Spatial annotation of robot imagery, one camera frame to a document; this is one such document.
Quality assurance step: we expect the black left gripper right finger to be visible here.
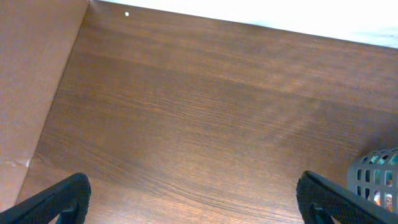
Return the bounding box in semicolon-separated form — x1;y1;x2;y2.
296;170;397;224

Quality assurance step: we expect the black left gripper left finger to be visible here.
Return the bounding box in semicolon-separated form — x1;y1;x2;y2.
1;172;91;224

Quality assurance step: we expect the grey plastic basket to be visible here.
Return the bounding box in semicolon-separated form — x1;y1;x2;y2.
347;148;397;213

